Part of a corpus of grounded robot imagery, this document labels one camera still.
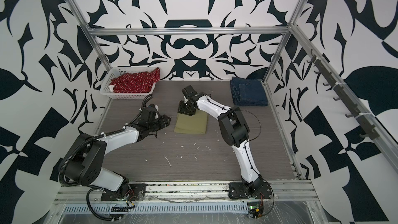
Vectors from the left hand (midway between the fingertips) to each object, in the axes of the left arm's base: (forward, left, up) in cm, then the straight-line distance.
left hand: (169, 117), depth 91 cm
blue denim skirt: (+22, -53, -5) cm, 58 cm away
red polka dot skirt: (+33, +24, -4) cm, 41 cm away
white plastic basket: (+37, +43, +2) cm, 57 cm away
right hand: (+5, -6, -1) cm, 8 cm away
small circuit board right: (-44, -41, -9) cm, 61 cm away
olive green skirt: (-3, -15, -4) cm, 16 cm away
